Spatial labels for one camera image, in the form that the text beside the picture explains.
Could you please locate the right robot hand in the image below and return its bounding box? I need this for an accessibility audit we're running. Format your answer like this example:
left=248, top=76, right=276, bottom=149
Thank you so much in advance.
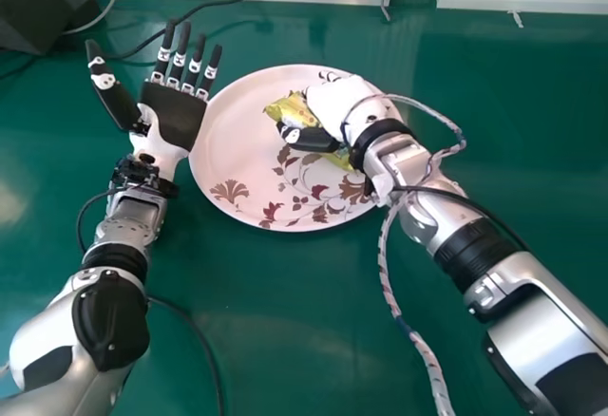
left=274, top=71, right=420, bottom=173

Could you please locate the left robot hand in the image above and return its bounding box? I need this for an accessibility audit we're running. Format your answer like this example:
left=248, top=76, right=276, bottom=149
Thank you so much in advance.
left=84, top=19, right=224, bottom=199

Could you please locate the yellow-green biscuit packet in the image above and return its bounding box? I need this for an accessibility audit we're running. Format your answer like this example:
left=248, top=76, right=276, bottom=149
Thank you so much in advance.
left=263, top=90, right=363, bottom=171

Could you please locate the plate with brown leaf pattern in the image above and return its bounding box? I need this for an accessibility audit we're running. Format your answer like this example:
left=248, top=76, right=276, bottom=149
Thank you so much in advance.
left=188, top=64, right=406, bottom=236

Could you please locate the black box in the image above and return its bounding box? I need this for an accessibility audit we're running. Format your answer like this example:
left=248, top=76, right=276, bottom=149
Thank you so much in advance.
left=0, top=0, right=102, bottom=55

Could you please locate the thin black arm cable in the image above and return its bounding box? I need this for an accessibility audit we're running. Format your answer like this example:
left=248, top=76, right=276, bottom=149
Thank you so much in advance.
left=389, top=185, right=531, bottom=251
left=76, top=190, right=225, bottom=416

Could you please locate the white spiral-wrapped cable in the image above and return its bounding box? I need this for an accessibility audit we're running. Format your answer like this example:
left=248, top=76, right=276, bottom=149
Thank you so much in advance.
left=349, top=94, right=469, bottom=416

